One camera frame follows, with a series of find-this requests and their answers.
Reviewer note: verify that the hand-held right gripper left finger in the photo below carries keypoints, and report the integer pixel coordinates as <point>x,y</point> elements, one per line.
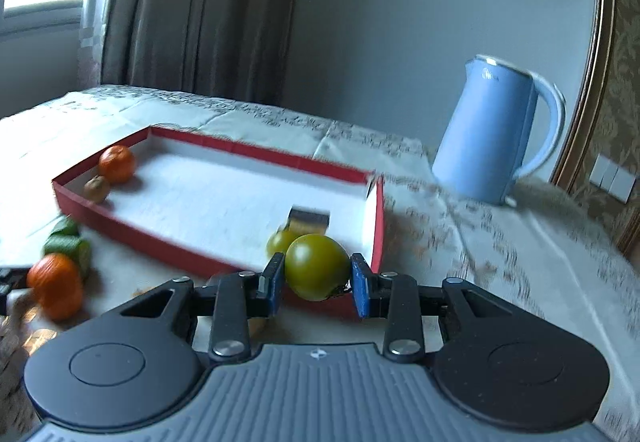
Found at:
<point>272,287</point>

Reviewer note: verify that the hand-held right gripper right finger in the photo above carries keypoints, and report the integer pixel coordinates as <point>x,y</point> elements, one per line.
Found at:
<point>361,287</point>

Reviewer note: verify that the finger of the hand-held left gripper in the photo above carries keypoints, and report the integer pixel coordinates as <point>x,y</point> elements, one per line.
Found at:
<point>10,284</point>

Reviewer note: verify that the green tomato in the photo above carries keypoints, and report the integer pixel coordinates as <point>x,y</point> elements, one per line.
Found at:
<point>316,267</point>
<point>279,243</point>

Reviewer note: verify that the dark cake block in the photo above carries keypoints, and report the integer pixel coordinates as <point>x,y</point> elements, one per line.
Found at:
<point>309,218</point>

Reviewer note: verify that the red cardboard box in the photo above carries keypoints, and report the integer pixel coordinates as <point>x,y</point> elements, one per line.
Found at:
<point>225,192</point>

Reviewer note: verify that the small brown fruit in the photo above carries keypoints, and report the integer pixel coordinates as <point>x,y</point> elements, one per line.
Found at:
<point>96,188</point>

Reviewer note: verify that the orange mandarin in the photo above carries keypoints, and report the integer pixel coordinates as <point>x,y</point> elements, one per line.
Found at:
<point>116,164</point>
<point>56,286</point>

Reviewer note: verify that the green cucumber piece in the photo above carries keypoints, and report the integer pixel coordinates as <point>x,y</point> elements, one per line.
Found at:
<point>70,253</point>
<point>65,227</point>

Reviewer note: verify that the embroidered cream tablecloth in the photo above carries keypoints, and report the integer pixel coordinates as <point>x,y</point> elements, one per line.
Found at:
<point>500,262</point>

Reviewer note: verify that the blue electric kettle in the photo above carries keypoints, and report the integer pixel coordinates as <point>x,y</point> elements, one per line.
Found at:
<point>480,132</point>

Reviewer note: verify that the brown patterned curtain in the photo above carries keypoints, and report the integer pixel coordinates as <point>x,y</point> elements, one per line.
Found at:
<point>200,7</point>

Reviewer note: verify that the gold framed wallpaper panel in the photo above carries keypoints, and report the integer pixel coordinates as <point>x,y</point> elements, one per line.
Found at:
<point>607,22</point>

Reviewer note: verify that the white wall light switch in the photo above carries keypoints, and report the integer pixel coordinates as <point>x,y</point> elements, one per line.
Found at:
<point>612,178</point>

